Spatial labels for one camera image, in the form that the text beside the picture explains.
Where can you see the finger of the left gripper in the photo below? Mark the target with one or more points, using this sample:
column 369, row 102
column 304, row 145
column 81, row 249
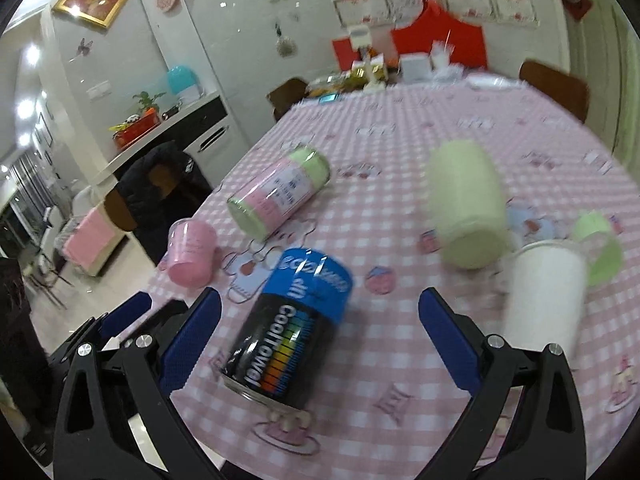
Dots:
column 120, row 318

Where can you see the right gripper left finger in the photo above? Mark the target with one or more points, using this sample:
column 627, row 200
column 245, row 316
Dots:
column 137, row 435

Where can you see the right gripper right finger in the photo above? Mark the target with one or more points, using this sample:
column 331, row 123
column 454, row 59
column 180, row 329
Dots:
column 546, row 437

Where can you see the pink plastic cup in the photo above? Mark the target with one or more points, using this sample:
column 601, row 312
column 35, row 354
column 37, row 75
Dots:
column 191, row 251

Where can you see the white paper cup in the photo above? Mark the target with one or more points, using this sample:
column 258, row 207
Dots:
column 546, row 286

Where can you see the pale green cup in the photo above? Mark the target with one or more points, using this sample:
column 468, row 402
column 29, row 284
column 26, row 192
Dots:
column 466, row 203

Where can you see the plastic cup with straw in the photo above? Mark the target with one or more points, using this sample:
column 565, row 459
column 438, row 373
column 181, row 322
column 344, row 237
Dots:
column 441, row 53

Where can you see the pink towel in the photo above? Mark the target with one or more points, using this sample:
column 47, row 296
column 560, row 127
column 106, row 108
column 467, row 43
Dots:
column 92, row 241

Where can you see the black blue CoolTowel can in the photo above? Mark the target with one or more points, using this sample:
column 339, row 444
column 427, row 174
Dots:
column 285, row 339

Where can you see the black jacket on chair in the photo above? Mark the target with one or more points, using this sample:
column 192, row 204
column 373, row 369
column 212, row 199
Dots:
column 191, row 191

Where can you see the left wooden chair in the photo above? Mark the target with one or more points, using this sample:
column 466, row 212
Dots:
column 137, row 203

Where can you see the pink green label canister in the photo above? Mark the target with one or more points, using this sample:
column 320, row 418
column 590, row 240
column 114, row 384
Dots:
column 265, row 203

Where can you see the red fruit basket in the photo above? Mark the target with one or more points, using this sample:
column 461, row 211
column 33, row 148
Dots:
column 134, row 128

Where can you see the green tape roll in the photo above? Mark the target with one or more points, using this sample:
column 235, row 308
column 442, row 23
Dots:
column 596, row 239

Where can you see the white sideboard cabinet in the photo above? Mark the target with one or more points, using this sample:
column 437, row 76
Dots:
column 206, row 130

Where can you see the potted green plant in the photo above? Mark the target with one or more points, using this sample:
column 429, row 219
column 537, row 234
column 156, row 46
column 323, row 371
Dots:
column 147, row 102

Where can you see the pink checkered tablecloth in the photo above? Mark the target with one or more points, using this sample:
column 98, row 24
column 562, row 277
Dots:
column 384, row 401

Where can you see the teal white humidifier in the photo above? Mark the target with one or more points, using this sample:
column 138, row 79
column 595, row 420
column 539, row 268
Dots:
column 184, row 84

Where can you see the far left brown chair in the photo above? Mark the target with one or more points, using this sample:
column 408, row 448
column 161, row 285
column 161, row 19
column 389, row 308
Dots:
column 283, row 98

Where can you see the brown chair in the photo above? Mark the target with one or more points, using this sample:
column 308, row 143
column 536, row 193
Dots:
column 283, row 98
column 570, row 92

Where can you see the small red box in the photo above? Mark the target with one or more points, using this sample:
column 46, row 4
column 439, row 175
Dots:
column 345, row 54

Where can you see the far right brown chair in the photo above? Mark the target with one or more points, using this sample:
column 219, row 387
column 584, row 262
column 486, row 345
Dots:
column 570, row 92

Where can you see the white square box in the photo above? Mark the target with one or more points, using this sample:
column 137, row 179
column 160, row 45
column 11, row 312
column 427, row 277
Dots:
column 415, row 67

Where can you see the red gift bag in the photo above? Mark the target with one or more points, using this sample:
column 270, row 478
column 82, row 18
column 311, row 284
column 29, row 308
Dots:
column 435, row 24

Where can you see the red diamond door decoration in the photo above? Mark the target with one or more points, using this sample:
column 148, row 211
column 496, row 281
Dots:
column 577, row 8

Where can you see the white wall switch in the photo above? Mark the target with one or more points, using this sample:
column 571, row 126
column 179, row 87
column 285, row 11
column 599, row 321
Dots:
column 99, row 90

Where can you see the butterfly wall decoration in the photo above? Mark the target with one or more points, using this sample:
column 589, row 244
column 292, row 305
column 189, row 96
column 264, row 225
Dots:
column 83, row 49

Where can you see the hanging brush on wall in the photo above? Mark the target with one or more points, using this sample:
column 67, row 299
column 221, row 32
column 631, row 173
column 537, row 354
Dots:
column 285, row 46

